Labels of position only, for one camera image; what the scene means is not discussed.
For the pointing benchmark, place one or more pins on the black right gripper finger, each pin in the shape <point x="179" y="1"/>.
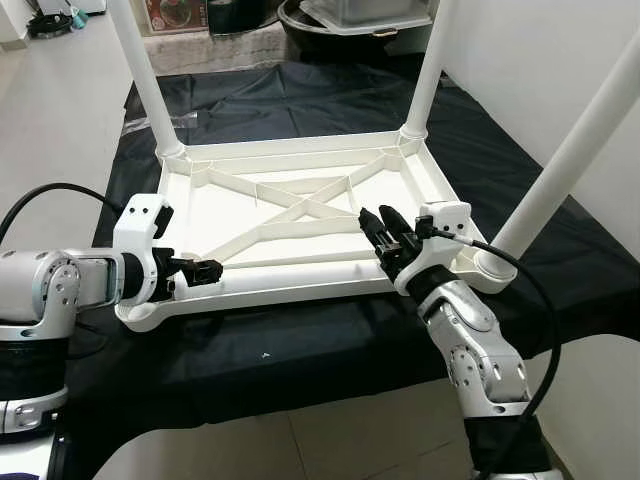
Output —
<point x="375" y="235"/>
<point x="400" y="228"/>

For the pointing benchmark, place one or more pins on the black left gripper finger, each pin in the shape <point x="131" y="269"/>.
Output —
<point x="205" y="271"/>

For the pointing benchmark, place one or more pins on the white ribbed plastic table top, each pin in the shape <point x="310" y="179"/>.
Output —
<point x="300" y="280"/>

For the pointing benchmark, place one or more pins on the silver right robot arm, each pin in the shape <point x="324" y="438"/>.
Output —
<point x="470" y="340"/>

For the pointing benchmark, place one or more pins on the black tablecloth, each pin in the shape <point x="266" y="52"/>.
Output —
<point x="300" y="350"/>

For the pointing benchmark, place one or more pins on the crumpled clear plastic film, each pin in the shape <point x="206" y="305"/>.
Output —
<point x="130" y="125"/>

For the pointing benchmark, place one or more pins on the clear plastic storage box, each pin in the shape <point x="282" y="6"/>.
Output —
<point x="370" y="15"/>

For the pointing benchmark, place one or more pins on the beige cloth covered bench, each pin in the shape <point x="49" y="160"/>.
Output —
<point x="210" y="50"/>

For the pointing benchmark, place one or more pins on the box with red print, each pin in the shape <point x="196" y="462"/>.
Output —
<point x="175" y="12"/>

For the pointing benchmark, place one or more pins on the black bag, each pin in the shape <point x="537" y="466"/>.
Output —
<point x="245" y="12"/>

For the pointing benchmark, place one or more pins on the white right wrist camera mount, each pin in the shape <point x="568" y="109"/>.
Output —
<point x="445" y="215"/>

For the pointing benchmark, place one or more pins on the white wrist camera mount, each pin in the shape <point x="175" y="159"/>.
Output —
<point x="445" y="215"/>
<point x="140" y="225"/>

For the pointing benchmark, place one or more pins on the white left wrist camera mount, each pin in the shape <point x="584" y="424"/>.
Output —
<point x="140" y="225"/>

